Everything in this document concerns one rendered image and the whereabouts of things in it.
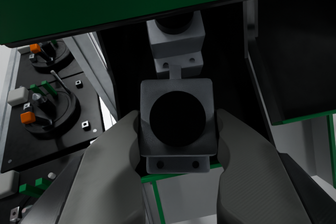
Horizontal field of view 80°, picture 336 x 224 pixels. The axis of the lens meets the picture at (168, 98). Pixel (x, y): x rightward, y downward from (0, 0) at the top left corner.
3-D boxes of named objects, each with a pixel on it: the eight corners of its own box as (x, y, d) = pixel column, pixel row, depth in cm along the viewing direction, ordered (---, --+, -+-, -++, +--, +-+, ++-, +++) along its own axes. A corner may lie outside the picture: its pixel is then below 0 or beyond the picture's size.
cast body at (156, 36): (200, 75, 21) (212, 43, 14) (158, 82, 21) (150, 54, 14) (185, 5, 23) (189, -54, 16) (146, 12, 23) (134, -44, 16)
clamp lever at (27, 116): (51, 125, 48) (31, 119, 41) (43, 128, 48) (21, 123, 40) (48, 111, 49) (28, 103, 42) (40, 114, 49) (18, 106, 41)
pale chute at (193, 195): (241, 207, 34) (253, 227, 30) (165, 223, 34) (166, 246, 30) (213, 40, 30) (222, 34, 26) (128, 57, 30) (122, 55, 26)
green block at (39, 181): (57, 190, 39) (41, 183, 35) (51, 192, 39) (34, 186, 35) (57, 184, 40) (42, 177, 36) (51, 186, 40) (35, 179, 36)
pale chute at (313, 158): (317, 174, 36) (339, 188, 31) (245, 189, 36) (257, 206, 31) (299, 11, 32) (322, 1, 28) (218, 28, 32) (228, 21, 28)
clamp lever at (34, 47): (52, 61, 63) (37, 48, 55) (46, 63, 62) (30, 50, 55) (50, 51, 63) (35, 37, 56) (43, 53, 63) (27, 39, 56)
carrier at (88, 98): (107, 138, 49) (84, 110, 39) (6, 175, 47) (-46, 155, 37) (95, 73, 64) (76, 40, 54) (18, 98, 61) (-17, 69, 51)
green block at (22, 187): (43, 196, 39) (25, 190, 35) (36, 198, 39) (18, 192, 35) (43, 189, 40) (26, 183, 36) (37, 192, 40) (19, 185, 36)
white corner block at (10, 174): (24, 194, 44) (10, 190, 40) (2, 202, 43) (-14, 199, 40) (26, 173, 46) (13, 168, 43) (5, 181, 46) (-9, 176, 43)
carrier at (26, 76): (95, 72, 64) (76, 40, 54) (18, 98, 61) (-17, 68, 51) (88, 31, 78) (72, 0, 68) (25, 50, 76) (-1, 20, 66)
